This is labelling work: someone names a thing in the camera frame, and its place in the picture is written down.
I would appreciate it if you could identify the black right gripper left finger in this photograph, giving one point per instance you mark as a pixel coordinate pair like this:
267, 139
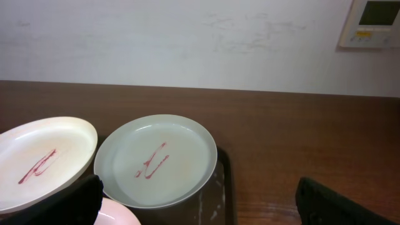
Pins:
79, 203

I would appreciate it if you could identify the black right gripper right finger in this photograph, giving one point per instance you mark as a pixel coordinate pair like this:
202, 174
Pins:
319, 205

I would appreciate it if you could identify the cream plate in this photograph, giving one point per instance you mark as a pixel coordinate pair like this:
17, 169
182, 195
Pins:
42, 157

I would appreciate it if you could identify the dark brown tray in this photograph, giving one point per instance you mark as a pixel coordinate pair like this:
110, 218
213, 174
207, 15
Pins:
214, 203

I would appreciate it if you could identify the pale green plate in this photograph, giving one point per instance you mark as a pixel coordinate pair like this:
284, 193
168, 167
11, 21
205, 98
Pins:
156, 161

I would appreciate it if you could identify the white wall control panel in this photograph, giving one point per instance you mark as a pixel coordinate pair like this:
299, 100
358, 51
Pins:
371, 24

